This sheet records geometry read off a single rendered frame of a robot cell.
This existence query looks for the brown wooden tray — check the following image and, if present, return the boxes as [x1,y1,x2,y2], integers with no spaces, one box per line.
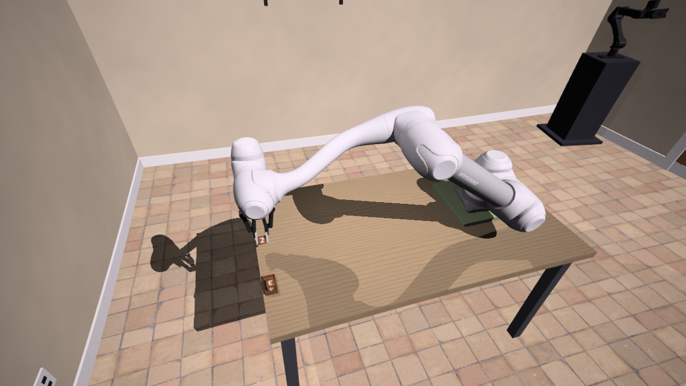
[263,274,278,296]

